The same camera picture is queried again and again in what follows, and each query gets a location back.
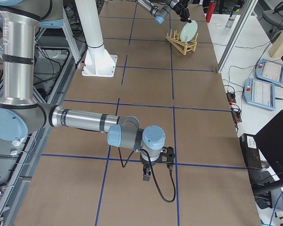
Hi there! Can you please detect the far teach pendant tablet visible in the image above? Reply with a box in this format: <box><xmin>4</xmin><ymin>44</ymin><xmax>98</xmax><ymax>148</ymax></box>
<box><xmin>255</xmin><ymin>58</ymin><xmax>283</xmax><ymax>86</ymax></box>

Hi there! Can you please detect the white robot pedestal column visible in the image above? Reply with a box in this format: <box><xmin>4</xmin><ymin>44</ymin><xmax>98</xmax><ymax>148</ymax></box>
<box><xmin>75</xmin><ymin>0</ymin><xmax>117</xmax><ymax>78</ymax></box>

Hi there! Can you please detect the wooden dish rack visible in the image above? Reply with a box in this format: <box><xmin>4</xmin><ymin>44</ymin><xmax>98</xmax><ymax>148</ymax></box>
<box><xmin>166</xmin><ymin>29</ymin><xmax>198</xmax><ymax>56</ymax></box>

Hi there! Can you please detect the clear water bottle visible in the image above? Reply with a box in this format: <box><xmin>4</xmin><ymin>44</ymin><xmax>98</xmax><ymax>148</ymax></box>
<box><xmin>225</xmin><ymin>14</ymin><xmax>236</xmax><ymax>29</ymax></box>

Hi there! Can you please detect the orange black usb hub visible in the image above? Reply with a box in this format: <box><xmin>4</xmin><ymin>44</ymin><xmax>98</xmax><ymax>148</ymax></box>
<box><xmin>226</xmin><ymin>92</ymin><xmax>236</xmax><ymax>104</ymax></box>

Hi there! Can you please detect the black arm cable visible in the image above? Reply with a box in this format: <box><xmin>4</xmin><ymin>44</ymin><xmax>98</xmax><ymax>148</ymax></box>
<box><xmin>117</xmin><ymin>145</ymin><xmax>177</xmax><ymax>203</ymax></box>

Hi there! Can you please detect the aluminium frame post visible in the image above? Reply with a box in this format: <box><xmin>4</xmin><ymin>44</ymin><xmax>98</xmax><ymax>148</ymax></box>
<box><xmin>216</xmin><ymin>0</ymin><xmax>258</xmax><ymax>73</ymax></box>

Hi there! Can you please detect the black box device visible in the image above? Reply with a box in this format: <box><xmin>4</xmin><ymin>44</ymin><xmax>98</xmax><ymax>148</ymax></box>
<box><xmin>239</xmin><ymin>133</ymin><xmax>262</xmax><ymax>170</ymax></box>

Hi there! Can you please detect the red cylinder bottle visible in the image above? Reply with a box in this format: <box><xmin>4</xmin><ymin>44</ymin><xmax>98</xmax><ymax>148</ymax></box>
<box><xmin>206</xmin><ymin>0</ymin><xmax>216</xmax><ymax>23</ymax></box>

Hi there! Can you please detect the aluminium frame structure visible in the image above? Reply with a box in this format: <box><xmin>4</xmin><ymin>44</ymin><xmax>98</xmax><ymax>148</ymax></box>
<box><xmin>0</xmin><ymin>9</ymin><xmax>85</xmax><ymax>226</ymax></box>

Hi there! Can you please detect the light green plate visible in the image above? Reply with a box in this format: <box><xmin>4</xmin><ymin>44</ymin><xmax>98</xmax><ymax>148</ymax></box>
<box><xmin>180</xmin><ymin>20</ymin><xmax>198</xmax><ymax>42</ymax></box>

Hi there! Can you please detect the black laptop on stand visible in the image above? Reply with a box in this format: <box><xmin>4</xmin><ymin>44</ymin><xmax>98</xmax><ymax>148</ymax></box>
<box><xmin>250</xmin><ymin>109</ymin><xmax>283</xmax><ymax>196</ymax></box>

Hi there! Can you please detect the near teach pendant tablet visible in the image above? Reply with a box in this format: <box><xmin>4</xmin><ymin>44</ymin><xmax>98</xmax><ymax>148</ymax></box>
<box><xmin>244</xmin><ymin>78</ymin><xmax>275</xmax><ymax>110</ymax></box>

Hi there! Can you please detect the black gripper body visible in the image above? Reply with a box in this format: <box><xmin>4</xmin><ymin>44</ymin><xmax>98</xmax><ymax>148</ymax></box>
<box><xmin>174</xmin><ymin>0</ymin><xmax>189</xmax><ymax>18</ymax></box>
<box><xmin>140</xmin><ymin>155</ymin><xmax>163</xmax><ymax>174</ymax></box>

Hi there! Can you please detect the teach pendant tablet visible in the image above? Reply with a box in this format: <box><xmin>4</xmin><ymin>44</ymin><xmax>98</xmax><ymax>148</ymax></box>
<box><xmin>244</xmin><ymin>78</ymin><xmax>275</xmax><ymax>110</ymax></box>
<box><xmin>255</xmin><ymin>58</ymin><xmax>283</xmax><ymax>86</ymax></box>

